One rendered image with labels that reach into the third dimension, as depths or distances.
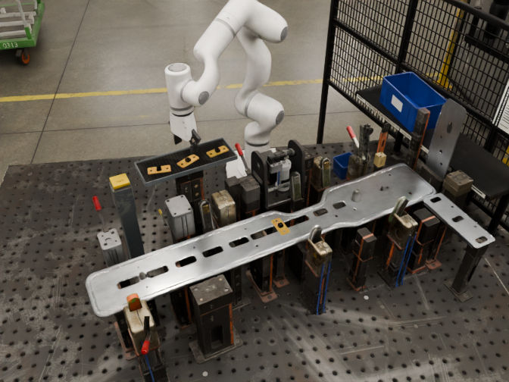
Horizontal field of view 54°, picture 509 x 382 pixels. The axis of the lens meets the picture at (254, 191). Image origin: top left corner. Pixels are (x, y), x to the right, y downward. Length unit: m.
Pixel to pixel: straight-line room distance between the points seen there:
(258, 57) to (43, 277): 1.26
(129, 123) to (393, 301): 2.88
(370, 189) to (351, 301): 0.45
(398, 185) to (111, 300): 1.19
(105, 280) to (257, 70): 0.99
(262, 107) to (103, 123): 2.43
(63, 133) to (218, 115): 1.28
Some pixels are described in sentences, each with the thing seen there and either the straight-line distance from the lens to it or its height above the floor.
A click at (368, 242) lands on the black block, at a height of 0.99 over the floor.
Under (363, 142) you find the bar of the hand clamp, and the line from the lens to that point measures 2.05.
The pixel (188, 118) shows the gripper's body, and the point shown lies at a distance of 1.74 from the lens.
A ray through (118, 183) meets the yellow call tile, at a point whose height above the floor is 1.16.
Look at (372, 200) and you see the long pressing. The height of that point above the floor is 1.00.
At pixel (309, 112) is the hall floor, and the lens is 4.35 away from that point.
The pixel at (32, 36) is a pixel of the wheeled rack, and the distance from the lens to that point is 5.44.
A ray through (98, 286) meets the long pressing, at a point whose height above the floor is 1.00.
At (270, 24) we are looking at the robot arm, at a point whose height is 1.59.
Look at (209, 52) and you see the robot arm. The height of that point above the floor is 1.58.
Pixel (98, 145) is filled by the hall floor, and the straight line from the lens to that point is 4.11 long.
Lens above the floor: 2.33
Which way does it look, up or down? 42 degrees down
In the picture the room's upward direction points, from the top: straight up
